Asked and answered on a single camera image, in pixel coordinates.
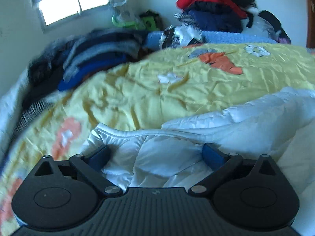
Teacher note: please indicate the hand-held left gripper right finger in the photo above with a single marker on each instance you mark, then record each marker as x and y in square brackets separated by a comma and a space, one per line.
[212, 156]

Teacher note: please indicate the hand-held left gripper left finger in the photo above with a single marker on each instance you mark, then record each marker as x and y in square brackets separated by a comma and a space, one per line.
[97, 157]

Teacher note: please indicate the white puffer jacket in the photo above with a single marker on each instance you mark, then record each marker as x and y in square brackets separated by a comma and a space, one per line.
[187, 137]

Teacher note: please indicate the pile of dark folded clothes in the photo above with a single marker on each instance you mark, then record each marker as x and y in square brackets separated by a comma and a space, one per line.
[98, 51]

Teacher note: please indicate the yellow printed blanket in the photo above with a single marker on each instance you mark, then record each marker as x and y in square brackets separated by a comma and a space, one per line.
[147, 95]

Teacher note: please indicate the blue fleece blanket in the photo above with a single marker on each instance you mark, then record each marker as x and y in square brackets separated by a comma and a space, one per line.
[221, 36]

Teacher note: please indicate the navy blue jacket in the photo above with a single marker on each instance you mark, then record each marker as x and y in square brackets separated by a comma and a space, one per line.
[211, 19]

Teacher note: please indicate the clear plastic bag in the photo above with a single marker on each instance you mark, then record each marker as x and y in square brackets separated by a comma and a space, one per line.
[260, 27]

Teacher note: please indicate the black and white checked cloth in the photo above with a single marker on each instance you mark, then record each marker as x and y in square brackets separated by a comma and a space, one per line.
[184, 18]

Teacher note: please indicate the grey patterned pillow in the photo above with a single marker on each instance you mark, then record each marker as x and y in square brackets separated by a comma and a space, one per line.
[120, 11]

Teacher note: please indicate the black bag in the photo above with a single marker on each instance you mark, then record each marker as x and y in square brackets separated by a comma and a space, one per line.
[273, 19]

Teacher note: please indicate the window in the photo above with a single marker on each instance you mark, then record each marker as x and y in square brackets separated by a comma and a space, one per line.
[59, 7]

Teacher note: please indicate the brown wooden door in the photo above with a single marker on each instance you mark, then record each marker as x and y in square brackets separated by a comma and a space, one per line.
[310, 12]

